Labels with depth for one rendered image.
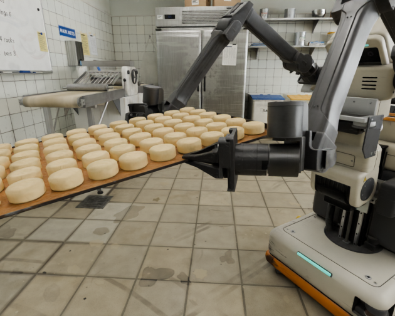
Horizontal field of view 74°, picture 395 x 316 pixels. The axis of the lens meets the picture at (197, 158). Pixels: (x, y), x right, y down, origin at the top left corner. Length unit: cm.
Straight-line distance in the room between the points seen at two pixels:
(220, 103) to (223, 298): 325
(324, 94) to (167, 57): 388
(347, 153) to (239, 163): 86
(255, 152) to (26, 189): 35
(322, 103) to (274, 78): 475
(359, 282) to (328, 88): 101
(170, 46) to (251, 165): 396
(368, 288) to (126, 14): 519
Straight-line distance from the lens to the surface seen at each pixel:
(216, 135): 54
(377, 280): 145
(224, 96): 428
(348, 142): 129
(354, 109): 120
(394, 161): 148
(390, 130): 151
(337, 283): 143
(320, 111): 53
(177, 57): 431
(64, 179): 45
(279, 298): 161
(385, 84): 118
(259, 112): 462
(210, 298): 155
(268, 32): 114
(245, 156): 44
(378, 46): 114
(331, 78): 57
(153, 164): 48
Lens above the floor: 112
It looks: 18 degrees down
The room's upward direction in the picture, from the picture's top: straight up
